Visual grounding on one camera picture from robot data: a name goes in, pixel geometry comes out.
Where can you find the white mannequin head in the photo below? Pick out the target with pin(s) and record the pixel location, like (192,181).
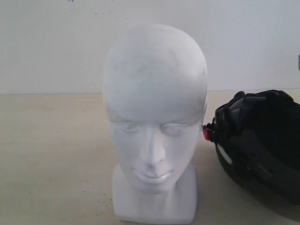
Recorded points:
(155,96)

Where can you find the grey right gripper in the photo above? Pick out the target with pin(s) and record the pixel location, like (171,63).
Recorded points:
(299,62)

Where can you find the black helmet with tinted visor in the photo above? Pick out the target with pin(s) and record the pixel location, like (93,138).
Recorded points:
(257,142)

